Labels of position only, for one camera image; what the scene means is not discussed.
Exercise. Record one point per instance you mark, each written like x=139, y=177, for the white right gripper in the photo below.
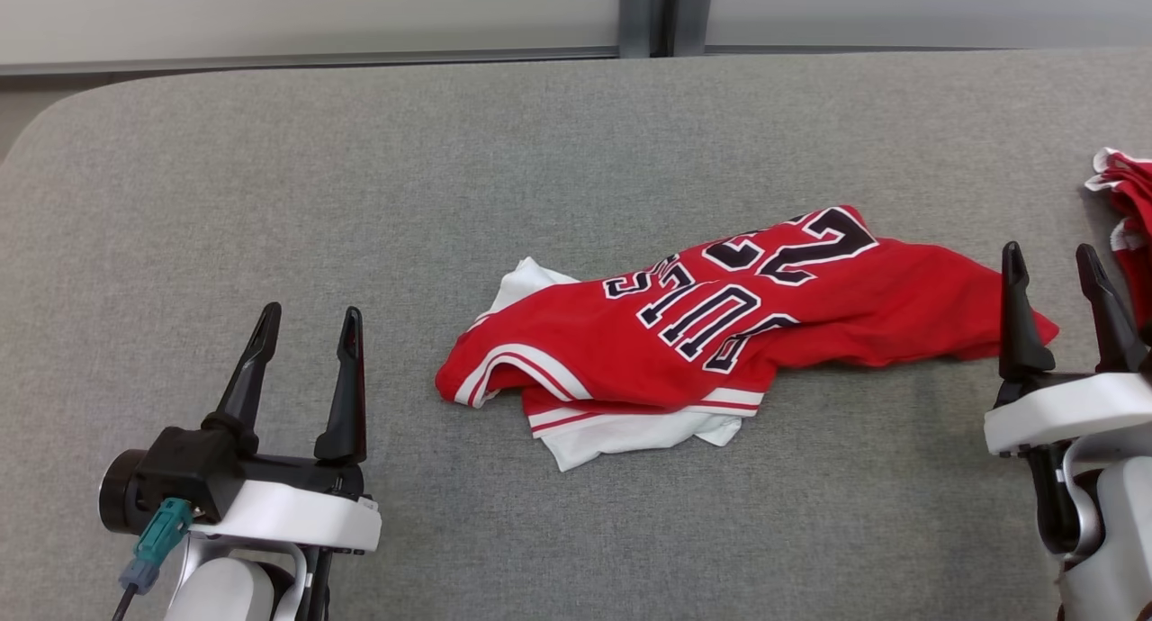
x=1071, y=409

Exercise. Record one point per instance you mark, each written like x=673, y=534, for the grey partition bottom rail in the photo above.
x=315, y=60
x=900, y=49

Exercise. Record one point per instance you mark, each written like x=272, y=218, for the crumpled red white garment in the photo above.
x=1134, y=216

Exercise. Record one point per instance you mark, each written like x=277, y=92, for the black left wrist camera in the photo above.
x=184, y=468

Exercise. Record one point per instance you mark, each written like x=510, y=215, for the grey metal partition post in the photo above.
x=666, y=13

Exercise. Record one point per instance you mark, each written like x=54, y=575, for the red basketball jersey white trim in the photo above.
x=648, y=351

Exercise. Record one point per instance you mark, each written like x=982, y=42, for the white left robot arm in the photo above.
x=220, y=589

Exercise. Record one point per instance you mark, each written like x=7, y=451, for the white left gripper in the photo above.
x=297, y=517

